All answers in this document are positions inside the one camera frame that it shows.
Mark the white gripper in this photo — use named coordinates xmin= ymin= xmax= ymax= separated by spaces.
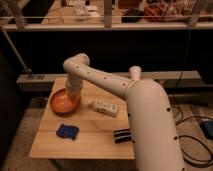
xmin=65 ymin=77 xmax=83 ymax=100

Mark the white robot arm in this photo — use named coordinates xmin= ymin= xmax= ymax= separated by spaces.
xmin=63 ymin=53 xmax=186 ymax=171

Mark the orange ceramic bowl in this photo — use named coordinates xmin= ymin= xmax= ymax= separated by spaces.
xmin=50 ymin=88 xmax=81 ymax=116

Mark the white tube bottle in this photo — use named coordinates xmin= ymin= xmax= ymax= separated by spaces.
xmin=87 ymin=101 xmax=119 ymax=117

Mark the blue cloth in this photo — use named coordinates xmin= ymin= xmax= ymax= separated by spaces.
xmin=56 ymin=124 xmax=79 ymax=140

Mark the wooden table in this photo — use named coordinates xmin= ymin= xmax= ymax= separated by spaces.
xmin=30 ymin=81 xmax=134 ymax=160

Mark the black white striped cloth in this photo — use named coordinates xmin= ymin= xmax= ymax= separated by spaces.
xmin=113 ymin=129 xmax=131 ymax=143

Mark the metal railing frame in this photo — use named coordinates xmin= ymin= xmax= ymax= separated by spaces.
xmin=0 ymin=0 xmax=213 ymax=31

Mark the black floor cable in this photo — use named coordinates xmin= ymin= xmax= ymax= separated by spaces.
xmin=170 ymin=103 xmax=213 ymax=169

